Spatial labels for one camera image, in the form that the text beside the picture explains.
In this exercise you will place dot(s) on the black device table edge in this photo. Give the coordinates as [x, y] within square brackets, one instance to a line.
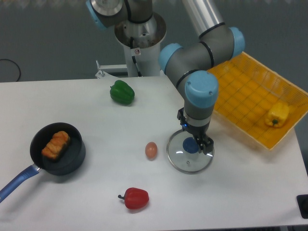
[302, 201]

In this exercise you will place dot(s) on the black pot blue handle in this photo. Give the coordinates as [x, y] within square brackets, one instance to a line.
[70, 160]

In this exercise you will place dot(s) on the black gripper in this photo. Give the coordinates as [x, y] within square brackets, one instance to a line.
[204, 143]

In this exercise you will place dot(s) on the glass lid blue knob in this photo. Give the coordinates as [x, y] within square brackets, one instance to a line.
[185, 154]

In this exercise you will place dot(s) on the orange bread loaf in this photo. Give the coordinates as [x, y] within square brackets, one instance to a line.
[56, 146]

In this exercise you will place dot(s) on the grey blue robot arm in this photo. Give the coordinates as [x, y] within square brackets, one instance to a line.
[186, 68]

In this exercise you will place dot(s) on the yellow plastic basket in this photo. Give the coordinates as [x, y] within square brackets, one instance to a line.
[248, 89]

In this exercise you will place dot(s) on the green bell pepper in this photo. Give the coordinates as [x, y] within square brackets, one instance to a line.
[122, 93]

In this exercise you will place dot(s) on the brown egg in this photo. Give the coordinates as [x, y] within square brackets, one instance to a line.
[151, 150]

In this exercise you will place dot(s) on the yellow bell pepper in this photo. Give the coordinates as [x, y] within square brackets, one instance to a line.
[277, 115]

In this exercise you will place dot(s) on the red bell pepper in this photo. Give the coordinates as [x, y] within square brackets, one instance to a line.
[135, 198]

